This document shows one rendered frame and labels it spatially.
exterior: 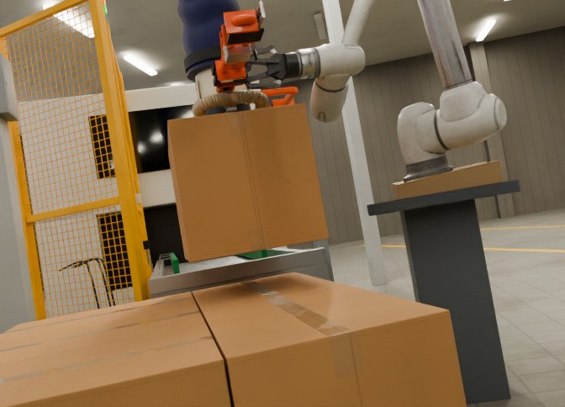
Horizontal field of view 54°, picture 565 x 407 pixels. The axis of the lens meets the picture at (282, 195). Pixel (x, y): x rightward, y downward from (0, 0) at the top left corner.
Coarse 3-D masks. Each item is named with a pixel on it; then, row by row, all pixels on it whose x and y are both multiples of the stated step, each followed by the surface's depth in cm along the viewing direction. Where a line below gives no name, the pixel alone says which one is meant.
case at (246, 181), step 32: (192, 128) 156; (224, 128) 158; (256, 128) 159; (288, 128) 161; (192, 160) 155; (224, 160) 157; (256, 160) 158; (288, 160) 160; (192, 192) 154; (224, 192) 156; (256, 192) 158; (288, 192) 159; (320, 192) 161; (192, 224) 153; (224, 224) 155; (256, 224) 157; (288, 224) 158; (320, 224) 160; (192, 256) 152
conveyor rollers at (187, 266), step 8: (224, 256) 418; (232, 256) 401; (240, 256) 384; (184, 264) 411; (192, 264) 387; (200, 264) 370; (208, 264) 353; (216, 264) 344; (224, 264) 328; (168, 272) 338
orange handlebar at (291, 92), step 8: (240, 16) 125; (248, 16) 125; (240, 24) 126; (224, 64) 151; (232, 64) 152; (240, 64) 153; (224, 72) 160; (216, 88) 179; (232, 88) 179; (280, 88) 197; (288, 88) 197; (296, 88) 199; (288, 96) 205
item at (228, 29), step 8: (224, 16) 126; (232, 16) 126; (224, 24) 132; (232, 24) 126; (248, 24) 127; (256, 24) 127; (224, 32) 133; (232, 32) 126; (240, 32) 126; (248, 32) 127; (256, 32) 128; (224, 40) 133; (232, 40) 131; (240, 40) 132; (248, 40) 133
